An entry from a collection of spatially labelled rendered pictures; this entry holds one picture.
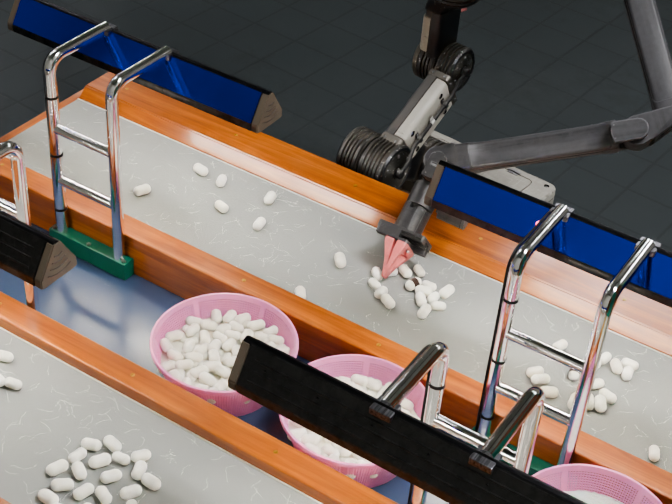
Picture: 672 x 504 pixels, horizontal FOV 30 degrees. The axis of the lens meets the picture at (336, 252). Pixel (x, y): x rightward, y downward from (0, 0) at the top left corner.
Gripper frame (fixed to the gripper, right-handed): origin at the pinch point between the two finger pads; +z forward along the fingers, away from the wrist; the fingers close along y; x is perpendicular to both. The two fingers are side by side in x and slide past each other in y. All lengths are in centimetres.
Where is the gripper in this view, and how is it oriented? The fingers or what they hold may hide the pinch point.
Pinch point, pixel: (385, 273)
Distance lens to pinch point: 244.7
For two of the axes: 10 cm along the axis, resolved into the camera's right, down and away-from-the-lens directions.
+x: 2.8, 3.2, 9.0
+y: 8.5, 3.6, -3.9
